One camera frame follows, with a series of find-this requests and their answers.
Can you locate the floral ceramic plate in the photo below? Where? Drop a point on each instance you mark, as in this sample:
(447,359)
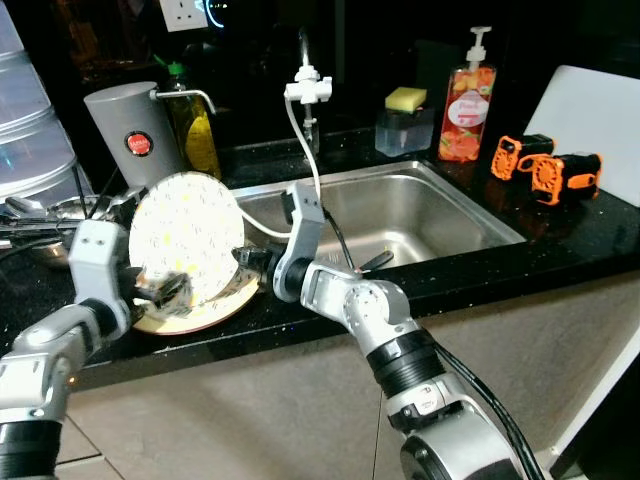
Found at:
(220,315)
(185,230)

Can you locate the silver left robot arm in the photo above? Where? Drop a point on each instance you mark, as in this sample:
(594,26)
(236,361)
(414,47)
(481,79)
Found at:
(50,350)

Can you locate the steel bowl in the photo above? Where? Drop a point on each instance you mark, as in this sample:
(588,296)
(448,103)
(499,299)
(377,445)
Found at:
(50,215)

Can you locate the yellow dish soap bottle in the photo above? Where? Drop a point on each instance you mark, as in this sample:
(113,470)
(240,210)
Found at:
(200,140)

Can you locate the grey water filter canister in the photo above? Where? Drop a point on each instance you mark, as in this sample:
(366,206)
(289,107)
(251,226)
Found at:
(130,115)

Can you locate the stainless steel sink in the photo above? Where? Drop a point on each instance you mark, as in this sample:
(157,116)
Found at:
(430,210)

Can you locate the white faucet diverter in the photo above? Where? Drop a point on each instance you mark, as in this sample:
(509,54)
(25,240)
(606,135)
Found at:
(308,88)

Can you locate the clear plastic sponge holder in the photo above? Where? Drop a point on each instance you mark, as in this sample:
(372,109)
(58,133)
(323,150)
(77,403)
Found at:
(405,135)

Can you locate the yellow sponge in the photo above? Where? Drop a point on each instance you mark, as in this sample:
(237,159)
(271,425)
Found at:
(405,99)

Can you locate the chrome faucet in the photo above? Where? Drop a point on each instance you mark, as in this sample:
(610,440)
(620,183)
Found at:
(305,45)

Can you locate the orange black handheld fan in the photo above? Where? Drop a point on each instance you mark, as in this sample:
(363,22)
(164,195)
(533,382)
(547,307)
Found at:
(515,158)
(565,180)

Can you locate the peach hand soap bottle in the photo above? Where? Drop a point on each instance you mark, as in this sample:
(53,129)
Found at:
(467,115)

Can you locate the white cutting board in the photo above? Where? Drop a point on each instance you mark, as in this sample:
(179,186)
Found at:
(590,130)

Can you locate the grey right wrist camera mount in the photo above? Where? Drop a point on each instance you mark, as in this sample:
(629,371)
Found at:
(305,225)

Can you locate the white wall socket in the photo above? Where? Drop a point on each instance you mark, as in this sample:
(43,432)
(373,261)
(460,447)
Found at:
(183,14)

